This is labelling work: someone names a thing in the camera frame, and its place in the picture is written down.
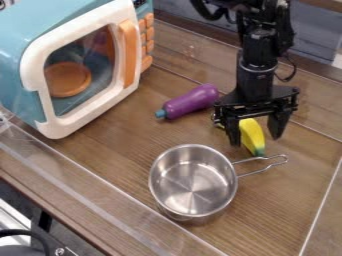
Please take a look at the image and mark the yellow toy banana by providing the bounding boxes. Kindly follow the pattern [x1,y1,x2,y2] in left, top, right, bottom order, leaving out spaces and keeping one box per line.
[239,118,266,156]

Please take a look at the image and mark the purple toy eggplant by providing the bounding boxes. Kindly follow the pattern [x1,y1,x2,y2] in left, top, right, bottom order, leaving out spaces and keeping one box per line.
[155,84,219,120]

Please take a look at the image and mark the clear acrylic barrier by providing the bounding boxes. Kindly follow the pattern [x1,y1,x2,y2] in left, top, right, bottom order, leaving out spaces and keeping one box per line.
[0,113,227,256]

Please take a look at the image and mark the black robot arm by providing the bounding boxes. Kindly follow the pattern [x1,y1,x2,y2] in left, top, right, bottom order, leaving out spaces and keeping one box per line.
[190,0,299,146]

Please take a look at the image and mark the black cable bottom left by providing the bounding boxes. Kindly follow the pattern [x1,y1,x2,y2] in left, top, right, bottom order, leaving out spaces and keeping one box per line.
[0,227,52,256]

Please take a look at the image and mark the blue white toy microwave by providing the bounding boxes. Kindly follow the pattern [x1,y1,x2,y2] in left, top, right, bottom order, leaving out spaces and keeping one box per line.
[0,0,155,139]

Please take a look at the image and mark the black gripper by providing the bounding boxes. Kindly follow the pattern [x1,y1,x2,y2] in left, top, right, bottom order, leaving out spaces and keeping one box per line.
[213,86,299,146]

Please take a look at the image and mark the silver pot with handle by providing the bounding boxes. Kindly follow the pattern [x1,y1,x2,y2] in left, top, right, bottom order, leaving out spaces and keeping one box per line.
[149,144,289,225]

